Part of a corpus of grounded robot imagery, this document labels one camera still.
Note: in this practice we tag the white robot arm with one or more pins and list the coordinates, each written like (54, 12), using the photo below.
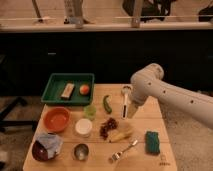
(148, 82)

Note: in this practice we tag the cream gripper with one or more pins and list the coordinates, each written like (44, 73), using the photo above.
(132, 109)

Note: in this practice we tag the small metal cup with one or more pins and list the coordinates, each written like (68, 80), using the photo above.
(81, 152)

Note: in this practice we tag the light blue cloth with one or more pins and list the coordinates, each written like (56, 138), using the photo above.
(51, 142)

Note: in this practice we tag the silver fork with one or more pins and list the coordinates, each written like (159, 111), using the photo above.
(116, 156)

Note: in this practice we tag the tan sponge block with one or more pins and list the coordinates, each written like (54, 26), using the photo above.
(67, 91)

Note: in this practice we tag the translucent green plastic cup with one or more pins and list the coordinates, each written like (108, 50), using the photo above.
(90, 112)

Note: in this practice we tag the green pepper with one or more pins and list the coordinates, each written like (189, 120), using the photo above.
(106, 105)

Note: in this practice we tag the white plastic cup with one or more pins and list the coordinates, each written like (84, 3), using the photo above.
(83, 127)

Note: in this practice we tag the green sponge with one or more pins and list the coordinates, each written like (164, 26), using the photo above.
(152, 143)

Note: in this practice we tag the orange peach fruit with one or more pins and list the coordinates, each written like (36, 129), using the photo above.
(84, 89)

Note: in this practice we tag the bunch of red grapes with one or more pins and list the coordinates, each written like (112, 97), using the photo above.
(110, 124)

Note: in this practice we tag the dark red bowl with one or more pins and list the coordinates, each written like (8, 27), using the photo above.
(43, 151)

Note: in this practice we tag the green plastic tray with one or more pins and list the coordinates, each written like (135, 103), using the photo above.
(57, 83)

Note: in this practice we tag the orange bowl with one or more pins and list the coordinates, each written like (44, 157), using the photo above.
(56, 119)

